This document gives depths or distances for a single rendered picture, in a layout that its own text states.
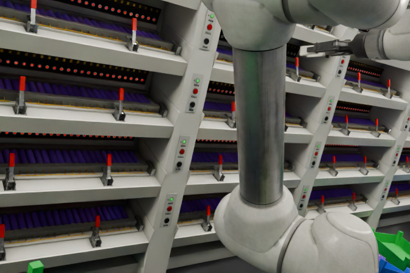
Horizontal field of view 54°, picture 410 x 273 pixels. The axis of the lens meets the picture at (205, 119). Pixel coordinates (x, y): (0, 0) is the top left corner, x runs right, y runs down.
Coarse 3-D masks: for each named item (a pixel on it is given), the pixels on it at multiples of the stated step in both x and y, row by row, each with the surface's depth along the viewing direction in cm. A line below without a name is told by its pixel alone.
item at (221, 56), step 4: (220, 56) 136; (224, 56) 137; (228, 56) 138; (220, 60) 135; (224, 60) 138; (228, 60) 138; (232, 60) 140; (288, 68) 158; (292, 68) 161; (288, 72) 158; (300, 72) 162; (304, 72) 164; (308, 72) 166; (304, 76) 163; (308, 76) 166
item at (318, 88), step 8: (216, 56) 126; (216, 64) 132; (304, 64) 174; (216, 72) 129; (224, 72) 131; (232, 72) 133; (312, 72) 168; (320, 72) 167; (216, 80) 131; (224, 80) 133; (232, 80) 135; (288, 80) 150; (304, 80) 161; (320, 80) 167; (328, 80) 164; (288, 88) 152; (296, 88) 154; (304, 88) 157; (312, 88) 160; (320, 88) 162; (320, 96) 165
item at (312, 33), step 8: (304, 24) 152; (296, 32) 146; (304, 32) 148; (312, 32) 150; (320, 32) 154; (328, 32) 162; (336, 32) 162; (344, 32) 159; (304, 40) 150; (312, 40) 152; (320, 40) 155; (328, 40) 157
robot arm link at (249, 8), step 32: (224, 0) 66; (256, 0) 63; (224, 32) 72; (256, 32) 67; (288, 32) 69; (256, 64) 72; (256, 96) 75; (256, 128) 79; (256, 160) 83; (256, 192) 87; (288, 192) 94; (224, 224) 98; (256, 224) 89; (288, 224) 91; (256, 256) 93
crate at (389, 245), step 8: (376, 232) 213; (400, 232) 214; (376, 240) 205; (384, 240) 215; (392, 240) 216; (400, 240) 215; (384, 248) 198; (392, 248) 210; (400, 248) 213; (408, 248) 209; (384, 256) 198; (392, 256) 193; (400, 256) 203; (408, 256) 205; (392, 264) 192; (400, 264) 187; (408, 264) 184
